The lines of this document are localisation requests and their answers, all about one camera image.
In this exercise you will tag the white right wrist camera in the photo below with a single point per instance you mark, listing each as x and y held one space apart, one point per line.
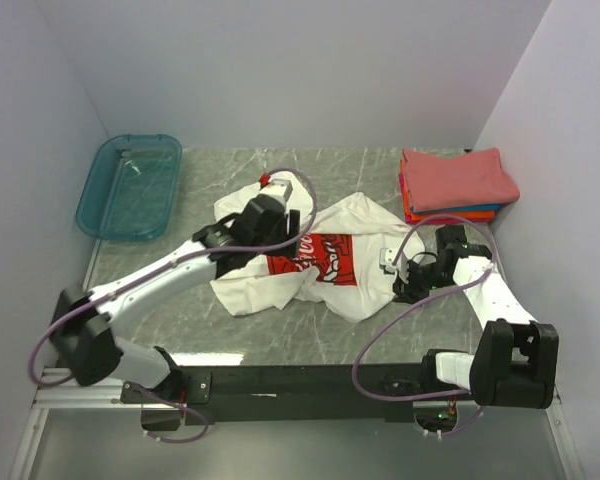
393 261

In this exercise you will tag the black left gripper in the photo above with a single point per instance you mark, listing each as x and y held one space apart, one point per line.
293 225

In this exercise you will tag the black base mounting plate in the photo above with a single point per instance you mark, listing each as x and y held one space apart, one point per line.
207 395

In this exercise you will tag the blue folded t shirt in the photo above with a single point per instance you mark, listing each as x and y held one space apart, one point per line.
481 208

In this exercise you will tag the white t shirt red print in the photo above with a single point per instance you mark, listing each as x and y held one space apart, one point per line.
338 263

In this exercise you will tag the teal plastic bin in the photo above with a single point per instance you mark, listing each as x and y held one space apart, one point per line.
130 189

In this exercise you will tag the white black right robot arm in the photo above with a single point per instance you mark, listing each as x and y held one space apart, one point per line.
515 362

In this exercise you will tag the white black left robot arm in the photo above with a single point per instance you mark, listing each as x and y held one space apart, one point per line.
90 325

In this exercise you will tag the aluminium rail frame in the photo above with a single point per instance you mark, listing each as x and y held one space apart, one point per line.
108 394

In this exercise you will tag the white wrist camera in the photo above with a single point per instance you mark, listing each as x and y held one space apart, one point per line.
393 261
278 189

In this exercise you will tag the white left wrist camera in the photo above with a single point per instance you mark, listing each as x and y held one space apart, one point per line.
278 189

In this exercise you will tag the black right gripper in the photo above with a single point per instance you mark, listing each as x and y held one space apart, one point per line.
408 293

